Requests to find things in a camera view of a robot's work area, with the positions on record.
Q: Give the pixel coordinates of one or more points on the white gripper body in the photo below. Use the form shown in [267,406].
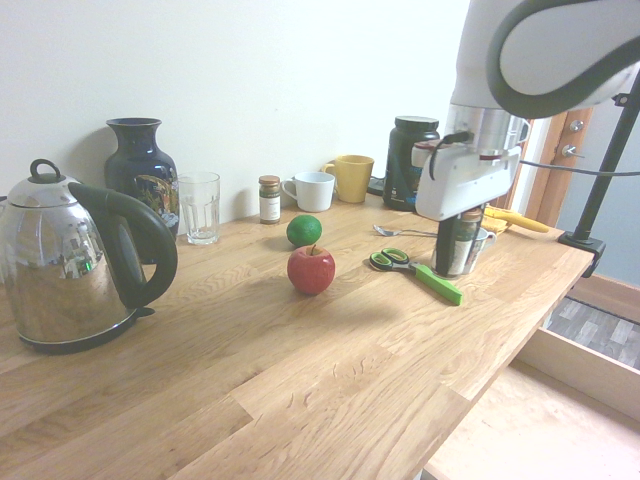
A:
[465,185]

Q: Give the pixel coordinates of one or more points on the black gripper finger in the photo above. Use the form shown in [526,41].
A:
[445,247]

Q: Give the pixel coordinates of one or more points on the seasoning jar with brown cap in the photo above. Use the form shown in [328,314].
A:
[465,245]

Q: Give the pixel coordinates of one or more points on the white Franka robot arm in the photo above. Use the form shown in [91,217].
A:
[545,50]

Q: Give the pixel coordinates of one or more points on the jar with red lid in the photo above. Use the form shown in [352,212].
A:
[422,155]

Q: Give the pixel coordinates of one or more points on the seasoning jar with copper lid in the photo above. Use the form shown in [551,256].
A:
[269,202]

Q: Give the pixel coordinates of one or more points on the light wooden drawer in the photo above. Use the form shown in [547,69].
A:
[550,430]

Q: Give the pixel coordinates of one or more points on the small glass mug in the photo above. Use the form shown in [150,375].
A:
[485,245]

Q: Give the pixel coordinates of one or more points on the black protein powder tub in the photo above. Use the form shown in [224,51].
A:
[402,170]

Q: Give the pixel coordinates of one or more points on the yellow banana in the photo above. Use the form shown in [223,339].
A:
[520,220]

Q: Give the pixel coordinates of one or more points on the metal spoon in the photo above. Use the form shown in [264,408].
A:
[382,230]

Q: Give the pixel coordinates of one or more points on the yellow ceramic mug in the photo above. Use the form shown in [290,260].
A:
[355,177]

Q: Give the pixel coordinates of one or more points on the round metal door lock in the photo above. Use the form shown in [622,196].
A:
[576,125]

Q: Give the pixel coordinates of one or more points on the red apple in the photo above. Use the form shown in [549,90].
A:
[311,270]

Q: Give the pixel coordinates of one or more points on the black table clamp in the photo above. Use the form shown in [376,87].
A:
[587,250]

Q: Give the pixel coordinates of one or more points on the white ceramic mug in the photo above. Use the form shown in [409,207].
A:
[315,192]

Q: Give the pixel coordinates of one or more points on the green lime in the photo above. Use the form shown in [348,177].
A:
[304,230]

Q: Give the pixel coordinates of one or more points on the clear drinking glass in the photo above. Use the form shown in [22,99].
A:
[199,210]

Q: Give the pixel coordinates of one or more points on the dark blue painted vase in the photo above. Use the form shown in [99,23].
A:
[140,175]

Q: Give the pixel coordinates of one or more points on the stainless steel electric kettle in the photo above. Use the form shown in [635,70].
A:
[65,260]

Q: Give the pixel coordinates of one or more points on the wooden door frame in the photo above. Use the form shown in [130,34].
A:
[555,190]

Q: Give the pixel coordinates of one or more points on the black camera stand pole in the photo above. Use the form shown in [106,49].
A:
[607,165]

